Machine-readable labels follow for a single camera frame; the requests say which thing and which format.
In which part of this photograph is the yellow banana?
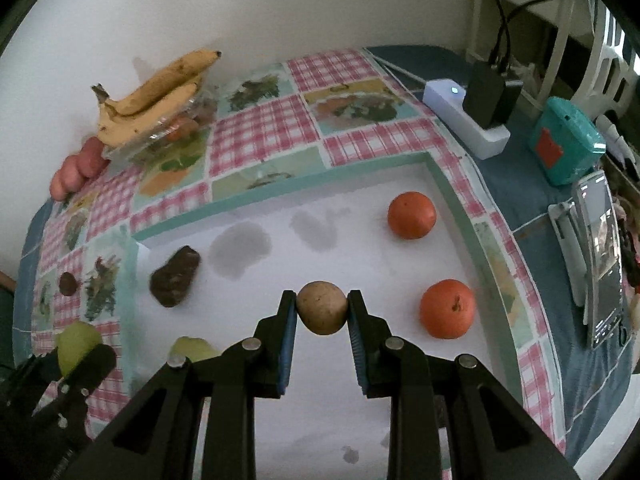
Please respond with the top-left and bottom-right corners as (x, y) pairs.
(91, 49), (222, 116)
(96, 82), (198, 148)

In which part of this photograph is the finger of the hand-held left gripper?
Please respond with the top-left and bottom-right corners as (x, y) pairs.
(57, 344), (118, 401)
(10, 352), (61, 401)

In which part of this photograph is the dark brown avocado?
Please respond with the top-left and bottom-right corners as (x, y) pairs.
(149, 246), (202, 308)

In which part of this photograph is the teal plastic box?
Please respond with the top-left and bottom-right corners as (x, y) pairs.
(528, 96), (607, 187)

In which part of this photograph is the tan round fruit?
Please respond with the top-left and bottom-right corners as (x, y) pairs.
(296, 281), (348, 336)

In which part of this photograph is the glass plate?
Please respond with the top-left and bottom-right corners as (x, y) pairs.
(105, 85), (217, 162)

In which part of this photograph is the white phone stand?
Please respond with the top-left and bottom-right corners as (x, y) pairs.
(547, 200), (593, 308)

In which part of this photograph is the black smartphone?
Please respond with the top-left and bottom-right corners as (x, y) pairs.
(572, 170), (632, 350)

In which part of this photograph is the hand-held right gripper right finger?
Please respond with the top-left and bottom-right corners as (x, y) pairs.
(347, 289), (581, 480)

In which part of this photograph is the orange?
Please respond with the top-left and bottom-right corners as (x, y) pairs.
(387, 191), (437, 240)
(419, 279), (476, 339)

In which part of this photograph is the black cable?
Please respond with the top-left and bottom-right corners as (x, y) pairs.
(484, 0), (512, 68)
(492, 0), (593, 68)

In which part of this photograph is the black power adapter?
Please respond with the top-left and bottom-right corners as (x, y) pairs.
(462, 60), (525, 130)

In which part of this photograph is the white cable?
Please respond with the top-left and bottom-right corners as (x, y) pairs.
(375, 55), (431, 86)

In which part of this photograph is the white power strip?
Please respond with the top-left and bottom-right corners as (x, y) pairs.
(422, 78), (512, 161)

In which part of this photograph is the green pear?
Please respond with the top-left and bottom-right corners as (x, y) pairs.
(171, 336), (221, 363)
(54, 321), (103, 378)

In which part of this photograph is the white mat teal border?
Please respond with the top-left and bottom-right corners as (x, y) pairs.
(127, 152), (526, 480)

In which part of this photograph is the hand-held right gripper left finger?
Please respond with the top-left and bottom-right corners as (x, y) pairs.
(75, 290), (299, 480)

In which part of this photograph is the pink checkered tablecloth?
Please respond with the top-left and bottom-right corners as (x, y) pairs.
(12, 49), (568, 461)

